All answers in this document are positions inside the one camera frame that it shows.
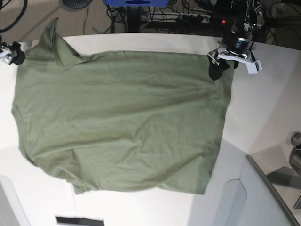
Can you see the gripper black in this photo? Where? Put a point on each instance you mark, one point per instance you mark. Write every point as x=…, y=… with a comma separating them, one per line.
x=235, y=43
x=17, y=55

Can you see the olive green t-shirt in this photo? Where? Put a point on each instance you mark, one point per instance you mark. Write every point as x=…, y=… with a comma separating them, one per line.
x=121, y=121

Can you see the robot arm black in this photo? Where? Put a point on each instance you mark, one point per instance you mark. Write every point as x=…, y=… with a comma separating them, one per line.
x=247, y=16

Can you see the black power strip red light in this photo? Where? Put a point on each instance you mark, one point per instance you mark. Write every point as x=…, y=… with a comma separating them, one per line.
x=203, y=19

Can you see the black fan base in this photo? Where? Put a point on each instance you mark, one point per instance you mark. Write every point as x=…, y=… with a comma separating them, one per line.
x=76, y=4

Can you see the blue box with oval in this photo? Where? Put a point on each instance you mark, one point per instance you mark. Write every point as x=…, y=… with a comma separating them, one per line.
x=123, y=3

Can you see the grey metal stand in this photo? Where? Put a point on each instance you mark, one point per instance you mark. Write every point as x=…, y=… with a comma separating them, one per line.
x=284, y=176

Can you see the white label with black strip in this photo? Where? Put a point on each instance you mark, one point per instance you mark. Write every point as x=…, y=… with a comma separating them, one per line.
x=71, y=220

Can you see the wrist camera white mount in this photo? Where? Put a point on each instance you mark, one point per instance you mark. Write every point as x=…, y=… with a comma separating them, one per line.
x=7, y=53
x=253, y=65

